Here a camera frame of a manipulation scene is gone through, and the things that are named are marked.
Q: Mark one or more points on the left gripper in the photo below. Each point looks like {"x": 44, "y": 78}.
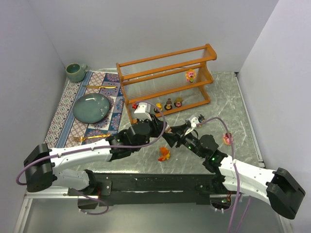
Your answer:
{"x": 155, "y": 122}

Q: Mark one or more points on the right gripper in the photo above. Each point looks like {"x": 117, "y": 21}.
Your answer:
{"x": 181, "y": 135}

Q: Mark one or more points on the orange dragon toy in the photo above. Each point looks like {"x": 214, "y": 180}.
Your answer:
{"x": 164, "y": 154}

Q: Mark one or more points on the brown-haired figurine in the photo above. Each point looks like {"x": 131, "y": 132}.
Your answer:
{"x": 168, "y": 105}

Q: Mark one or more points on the straw hat figurine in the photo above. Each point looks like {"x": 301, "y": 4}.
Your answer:
{"x": 178, "y": 102}

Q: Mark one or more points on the yellow-haired figurine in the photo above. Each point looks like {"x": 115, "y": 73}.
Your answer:
{"x": 158, "y": 108}

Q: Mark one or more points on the pink donut strawberry toy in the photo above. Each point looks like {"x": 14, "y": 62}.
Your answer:
{"x": 228, "y": 139}

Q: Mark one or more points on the pink bear sunflower toy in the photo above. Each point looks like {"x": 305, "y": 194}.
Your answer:
{"x": 190, "y": 75}

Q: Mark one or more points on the strawberry cake slice toy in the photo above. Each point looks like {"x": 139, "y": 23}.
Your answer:
{"x": 168, "y": 130}

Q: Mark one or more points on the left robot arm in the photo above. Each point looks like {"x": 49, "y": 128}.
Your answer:
{"x": 45, "y": 167}

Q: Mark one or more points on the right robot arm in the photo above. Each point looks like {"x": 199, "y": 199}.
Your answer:
{"x": 278, "y": 188}

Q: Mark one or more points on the orange wooden three-tier shelf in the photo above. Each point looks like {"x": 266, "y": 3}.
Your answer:
{"x": 164, "y": 75}

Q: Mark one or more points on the black yellow spiky figurine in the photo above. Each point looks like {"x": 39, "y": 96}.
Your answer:
{"x": 201, "y": 119}

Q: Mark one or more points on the teal ceramic plate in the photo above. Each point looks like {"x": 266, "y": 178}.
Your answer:
{"x": 91, "y": 108}

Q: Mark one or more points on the gold knife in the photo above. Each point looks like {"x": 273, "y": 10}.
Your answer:
{"x": 99, "y": 87}

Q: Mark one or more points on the gold fork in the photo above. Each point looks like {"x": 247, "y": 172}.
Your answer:
{"x": 82, "y": 139}

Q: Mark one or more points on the patterned blue placemat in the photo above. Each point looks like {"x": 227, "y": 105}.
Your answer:
{"x": 65, "y": 126}

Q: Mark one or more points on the green ceramic mug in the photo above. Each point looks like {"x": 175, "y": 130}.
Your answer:
{"x": 76, "y": 72}

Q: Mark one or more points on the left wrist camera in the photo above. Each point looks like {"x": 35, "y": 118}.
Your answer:
{"x": 142, "y": 111}

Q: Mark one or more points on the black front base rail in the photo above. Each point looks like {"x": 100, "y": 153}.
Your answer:
{"x": 139, "y": 188}

